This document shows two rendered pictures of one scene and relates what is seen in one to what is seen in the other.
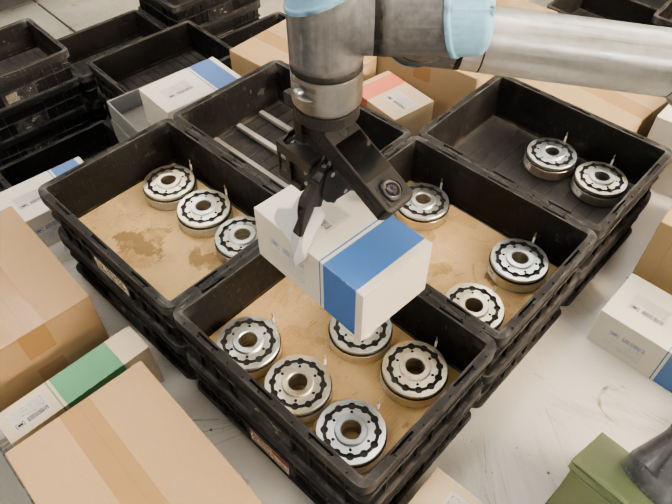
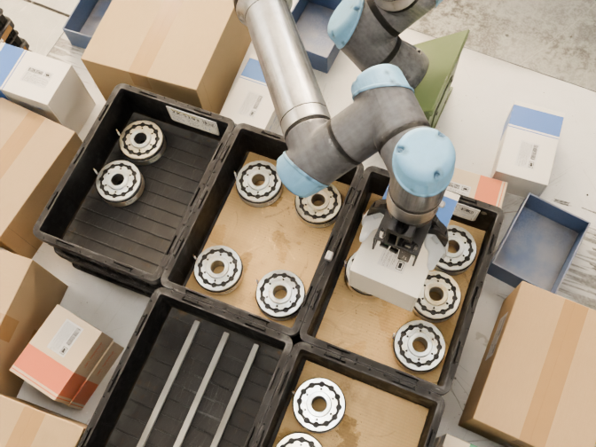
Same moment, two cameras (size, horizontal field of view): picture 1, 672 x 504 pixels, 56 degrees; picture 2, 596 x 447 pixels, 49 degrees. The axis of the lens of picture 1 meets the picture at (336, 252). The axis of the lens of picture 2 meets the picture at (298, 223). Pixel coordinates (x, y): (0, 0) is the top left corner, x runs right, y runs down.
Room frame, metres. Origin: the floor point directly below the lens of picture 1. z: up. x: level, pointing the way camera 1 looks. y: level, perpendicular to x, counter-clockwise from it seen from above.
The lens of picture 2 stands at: (0.81, 0.31, 2.16)
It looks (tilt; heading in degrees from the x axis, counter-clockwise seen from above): 68 degrees down; 256
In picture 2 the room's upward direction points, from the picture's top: 8 degrees counter-clockwise
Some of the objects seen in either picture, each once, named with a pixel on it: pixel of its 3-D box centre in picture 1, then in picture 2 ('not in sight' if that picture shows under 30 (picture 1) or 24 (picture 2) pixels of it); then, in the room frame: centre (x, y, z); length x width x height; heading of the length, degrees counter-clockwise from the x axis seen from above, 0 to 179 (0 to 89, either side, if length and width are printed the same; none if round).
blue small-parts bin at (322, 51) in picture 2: not in sight; (317, 27); (0.41, -0.75, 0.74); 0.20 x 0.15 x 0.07; 43
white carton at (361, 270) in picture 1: (340, 248); (403, 240); (0.55, -0.01, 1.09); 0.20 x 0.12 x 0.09; 43
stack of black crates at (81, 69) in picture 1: (121, 80); not in sight; (2.12, 0.84, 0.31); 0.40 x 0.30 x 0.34; 133
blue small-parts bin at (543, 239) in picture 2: not in sight; (537, 247); (0.18, 0.02, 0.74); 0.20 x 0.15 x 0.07; 37
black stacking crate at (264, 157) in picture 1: (291, 148); (187, 412); (1.02, 0.09, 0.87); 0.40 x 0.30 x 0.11; 47
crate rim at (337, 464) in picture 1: (331, 332); (403, 273); (0.53, 0.01, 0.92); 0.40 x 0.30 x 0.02; 47
